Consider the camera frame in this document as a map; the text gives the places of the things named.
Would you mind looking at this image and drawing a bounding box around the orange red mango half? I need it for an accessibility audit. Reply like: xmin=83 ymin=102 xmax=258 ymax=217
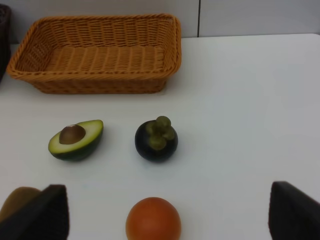
xmin=125 ymin=197 xmax=182 ymax=240

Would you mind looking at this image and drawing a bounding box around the orange wicker basket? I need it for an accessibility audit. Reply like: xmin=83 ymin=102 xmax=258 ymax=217
xmin=7 ymin=13 xmax=182 ymax=94

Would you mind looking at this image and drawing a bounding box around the dark purple mangosteen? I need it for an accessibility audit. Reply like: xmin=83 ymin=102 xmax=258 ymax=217
xmin=134 ymin=116 xmax=179 ymax=163

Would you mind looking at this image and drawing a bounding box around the halved avocado with pit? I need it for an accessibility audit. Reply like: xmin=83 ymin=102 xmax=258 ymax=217
xmin=48 ymin=119 xmax=104 ymax=162

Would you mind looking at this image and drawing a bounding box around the brown kiwi fruit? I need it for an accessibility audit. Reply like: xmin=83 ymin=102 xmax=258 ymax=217
xmin=0 ymin=186 xmax=42 ymax=222

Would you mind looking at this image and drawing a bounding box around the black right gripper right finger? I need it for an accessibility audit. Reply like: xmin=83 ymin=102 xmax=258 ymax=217
xmin=268 ymin=181 xmax=320 ymax=240

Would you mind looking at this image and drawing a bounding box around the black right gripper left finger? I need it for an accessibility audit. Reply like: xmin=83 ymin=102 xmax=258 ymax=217
xmin=0 ymin=184 xmax=70 ymax=240

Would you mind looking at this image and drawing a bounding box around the dark brown wicker basket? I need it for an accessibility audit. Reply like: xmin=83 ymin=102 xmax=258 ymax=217
xmin=0 ymin=4 xmax=12 ymax=80

